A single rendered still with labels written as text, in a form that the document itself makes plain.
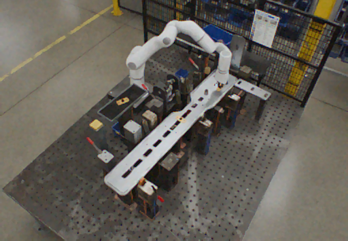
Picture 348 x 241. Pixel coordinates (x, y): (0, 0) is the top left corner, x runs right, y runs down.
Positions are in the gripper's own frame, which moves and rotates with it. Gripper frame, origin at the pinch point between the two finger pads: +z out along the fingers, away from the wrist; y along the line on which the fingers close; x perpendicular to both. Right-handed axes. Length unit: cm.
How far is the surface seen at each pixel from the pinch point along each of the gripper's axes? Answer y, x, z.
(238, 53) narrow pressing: -1.3, 26.5, -14.7
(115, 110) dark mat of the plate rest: -36, -79, -13
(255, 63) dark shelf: 9.4, 42.6, 0.0
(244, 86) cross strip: 14.9, 13.7, 2.9
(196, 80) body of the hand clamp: -21.2, -2.9, 4.6
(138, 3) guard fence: -229, 152, 70
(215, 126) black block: 12.1, -21.5, 22.5
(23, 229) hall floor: -86, -167, 102
